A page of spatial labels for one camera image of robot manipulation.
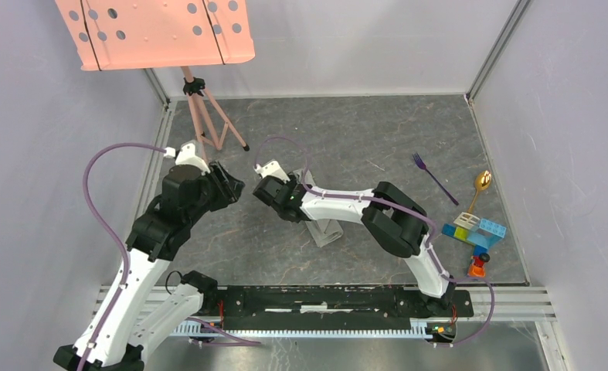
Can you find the gold spoon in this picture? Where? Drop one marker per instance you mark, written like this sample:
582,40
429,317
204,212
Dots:
481,183

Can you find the white lattice toy piece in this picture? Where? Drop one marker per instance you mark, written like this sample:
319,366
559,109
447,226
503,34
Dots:
467,221

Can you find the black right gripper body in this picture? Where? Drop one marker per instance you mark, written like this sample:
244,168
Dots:
293,182

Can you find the grey cloth napkin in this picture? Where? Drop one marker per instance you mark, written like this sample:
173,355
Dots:
323,232

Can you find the blue toy brick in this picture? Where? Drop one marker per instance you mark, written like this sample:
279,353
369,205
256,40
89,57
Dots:
485,235

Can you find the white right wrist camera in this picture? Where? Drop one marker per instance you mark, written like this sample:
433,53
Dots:
272,169

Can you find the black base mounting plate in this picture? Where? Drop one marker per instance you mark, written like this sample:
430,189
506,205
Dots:
330,307

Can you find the pink music stand tripod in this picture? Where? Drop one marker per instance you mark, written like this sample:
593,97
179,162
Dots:
140,35

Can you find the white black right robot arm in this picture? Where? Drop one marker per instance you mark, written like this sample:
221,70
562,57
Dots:
398,224

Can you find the aluminium frame rail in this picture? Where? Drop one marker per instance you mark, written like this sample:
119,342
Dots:
501,304

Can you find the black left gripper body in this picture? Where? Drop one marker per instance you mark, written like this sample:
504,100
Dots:
212,199

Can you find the orange red toy piece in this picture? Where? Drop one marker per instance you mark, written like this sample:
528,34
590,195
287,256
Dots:
477,265

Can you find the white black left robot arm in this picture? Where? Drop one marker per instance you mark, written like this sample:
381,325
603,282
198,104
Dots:
117,339

